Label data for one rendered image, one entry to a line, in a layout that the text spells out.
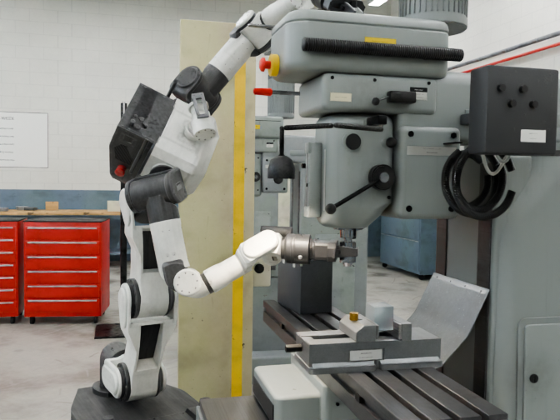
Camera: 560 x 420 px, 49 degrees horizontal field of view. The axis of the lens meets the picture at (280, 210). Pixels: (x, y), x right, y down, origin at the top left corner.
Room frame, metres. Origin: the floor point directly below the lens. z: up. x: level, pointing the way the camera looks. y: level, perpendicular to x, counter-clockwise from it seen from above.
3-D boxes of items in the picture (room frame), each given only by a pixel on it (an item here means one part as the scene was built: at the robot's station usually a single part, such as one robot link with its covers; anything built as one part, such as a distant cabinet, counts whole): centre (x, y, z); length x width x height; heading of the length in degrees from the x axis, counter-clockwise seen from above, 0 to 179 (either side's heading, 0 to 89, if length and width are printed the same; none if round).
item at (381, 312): (1.54, -0.26, 1.10); 0.06 x 0.05 x 0.06; 14
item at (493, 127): (1.51, -0.57, 1.62); 0.20 x 0.09 x 0.21; 105
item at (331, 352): (1.53, -0.23, 1.04); 0.35 x 0.15 x 0.11; 104
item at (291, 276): (2.18, -0.09, 1.09); 0.22 x 0.12 x 0.20; 21
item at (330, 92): (1.77, -0.24, 1.68); 0.34 x 0.24 x 0.10; 105
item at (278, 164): (1.61, 0.00, 1.48); 0.07 x 0.07 x 0.06
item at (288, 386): (1.76, -0.20, 0.85); 0.50 x 0.35 x 0.12; 105
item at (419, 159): (1.81, -0.39, 1.47); 0.24 x 0.19 x 0.26; 15
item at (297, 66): (1.77, -0.21, 1.81); 0.47 x 0.26 x 0.16; 105
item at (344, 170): (1.76, -0.20, 1.47); 0.21 x 0.19 x 0.32; 15
